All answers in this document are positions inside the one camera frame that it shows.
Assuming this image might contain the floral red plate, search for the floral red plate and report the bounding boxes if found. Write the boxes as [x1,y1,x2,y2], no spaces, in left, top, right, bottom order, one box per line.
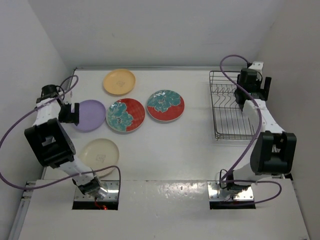
[146,89,185,122]
[106,98,146,133]

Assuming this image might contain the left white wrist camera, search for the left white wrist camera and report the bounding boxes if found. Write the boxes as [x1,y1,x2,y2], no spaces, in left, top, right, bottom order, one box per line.
[63,91,73,105]

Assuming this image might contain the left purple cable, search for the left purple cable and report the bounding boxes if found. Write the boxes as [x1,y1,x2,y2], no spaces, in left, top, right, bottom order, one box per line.
[0,74,122,198]

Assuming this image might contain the metal base plate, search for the metal base plate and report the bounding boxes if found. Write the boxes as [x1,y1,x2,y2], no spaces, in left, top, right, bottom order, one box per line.
[74,180,120,202]
[207,181,254,202]

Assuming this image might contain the purple plate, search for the purple plate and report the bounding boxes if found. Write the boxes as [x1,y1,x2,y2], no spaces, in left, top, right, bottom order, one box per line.
[73,99,106,133]

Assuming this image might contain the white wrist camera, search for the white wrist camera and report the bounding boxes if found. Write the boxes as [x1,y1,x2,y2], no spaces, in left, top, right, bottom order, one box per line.
[63,91,73,105]
[248,61,264,74]

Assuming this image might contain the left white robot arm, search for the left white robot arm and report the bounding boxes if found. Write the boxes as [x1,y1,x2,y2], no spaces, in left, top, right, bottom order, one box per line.
[24,84,108,200]

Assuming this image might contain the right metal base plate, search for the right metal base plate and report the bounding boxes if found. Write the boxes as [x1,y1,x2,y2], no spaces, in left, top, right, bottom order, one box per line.
[207,181,254,202]

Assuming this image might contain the wire dish rack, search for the wire dish rack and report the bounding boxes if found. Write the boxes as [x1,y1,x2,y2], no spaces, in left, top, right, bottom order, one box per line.
[209,70,255,142]

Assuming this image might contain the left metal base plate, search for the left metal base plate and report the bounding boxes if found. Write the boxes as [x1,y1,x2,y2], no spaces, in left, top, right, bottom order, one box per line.
[74,180,120,202]

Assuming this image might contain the cream plate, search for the cream plate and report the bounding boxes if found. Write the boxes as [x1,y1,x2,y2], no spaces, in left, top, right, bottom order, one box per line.
[77,138,120,170]

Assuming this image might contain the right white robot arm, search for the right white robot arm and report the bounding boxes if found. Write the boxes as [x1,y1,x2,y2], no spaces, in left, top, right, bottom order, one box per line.
[219,67,297,194]

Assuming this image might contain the yellow plate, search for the yellow plate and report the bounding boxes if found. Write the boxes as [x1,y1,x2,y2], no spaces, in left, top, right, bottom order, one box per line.
[102,69,136,96]

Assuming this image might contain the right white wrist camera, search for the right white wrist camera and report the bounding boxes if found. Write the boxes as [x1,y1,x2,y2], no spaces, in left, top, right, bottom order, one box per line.
[248,61,264,74]

